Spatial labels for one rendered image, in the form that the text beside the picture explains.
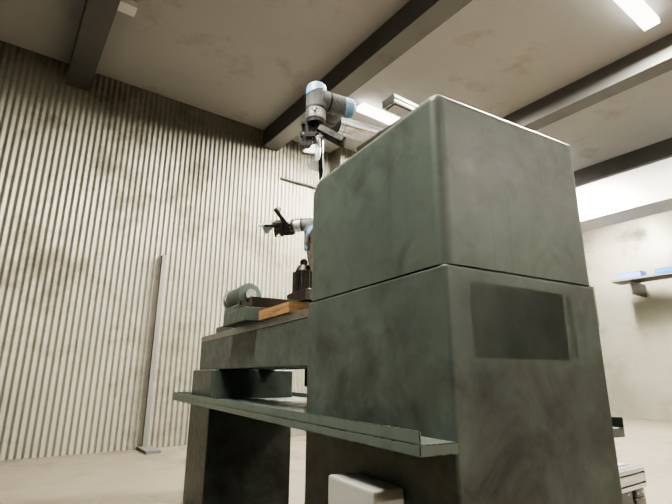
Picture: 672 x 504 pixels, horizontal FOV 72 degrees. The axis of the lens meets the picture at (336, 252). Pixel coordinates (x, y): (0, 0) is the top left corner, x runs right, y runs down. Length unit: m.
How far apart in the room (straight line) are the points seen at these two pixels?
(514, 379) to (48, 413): 4.16
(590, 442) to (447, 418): 0.39
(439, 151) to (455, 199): 0.11
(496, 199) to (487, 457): 0.52
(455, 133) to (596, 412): 0.69
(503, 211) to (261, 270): 4.47
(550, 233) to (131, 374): 4.16
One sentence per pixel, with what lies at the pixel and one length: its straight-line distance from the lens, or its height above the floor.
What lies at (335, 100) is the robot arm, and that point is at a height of 1.64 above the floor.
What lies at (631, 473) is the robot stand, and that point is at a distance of 2.80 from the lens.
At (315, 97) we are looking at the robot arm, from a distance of 1.78.
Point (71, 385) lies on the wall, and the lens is 4.73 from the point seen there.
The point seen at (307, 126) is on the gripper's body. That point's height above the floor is 1.53.
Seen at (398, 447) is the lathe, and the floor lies 0.53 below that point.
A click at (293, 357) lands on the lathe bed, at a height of 0.71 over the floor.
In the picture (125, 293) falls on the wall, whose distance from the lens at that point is 4.84.
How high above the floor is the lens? 0.65
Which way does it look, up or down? 15 degrees up
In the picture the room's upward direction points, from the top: straight up
